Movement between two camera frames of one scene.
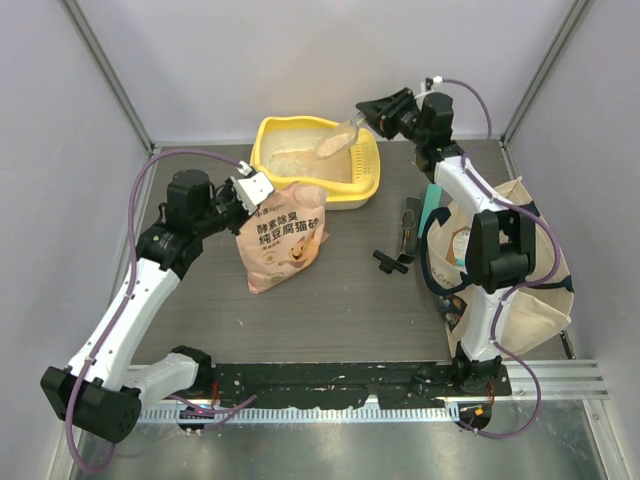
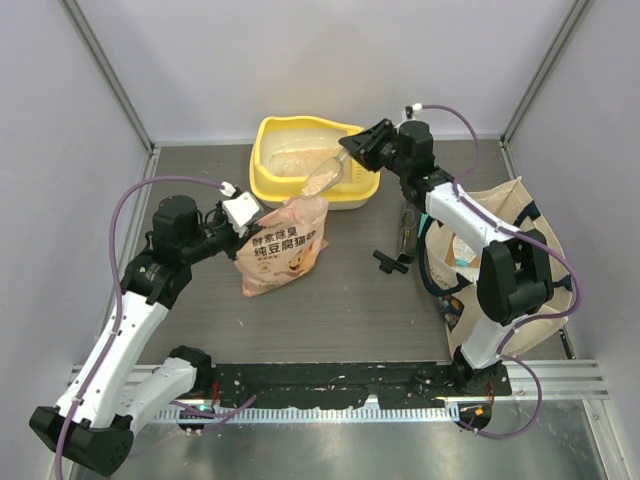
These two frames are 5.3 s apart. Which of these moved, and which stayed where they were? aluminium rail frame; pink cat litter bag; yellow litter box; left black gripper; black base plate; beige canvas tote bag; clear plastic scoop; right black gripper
Moved: left black gripper; clear plastic scoop; right black gripper
Stayed: yellow litter box; aluminium rail frame; black base plate; pink cat litter bag; beige canvas tote bag
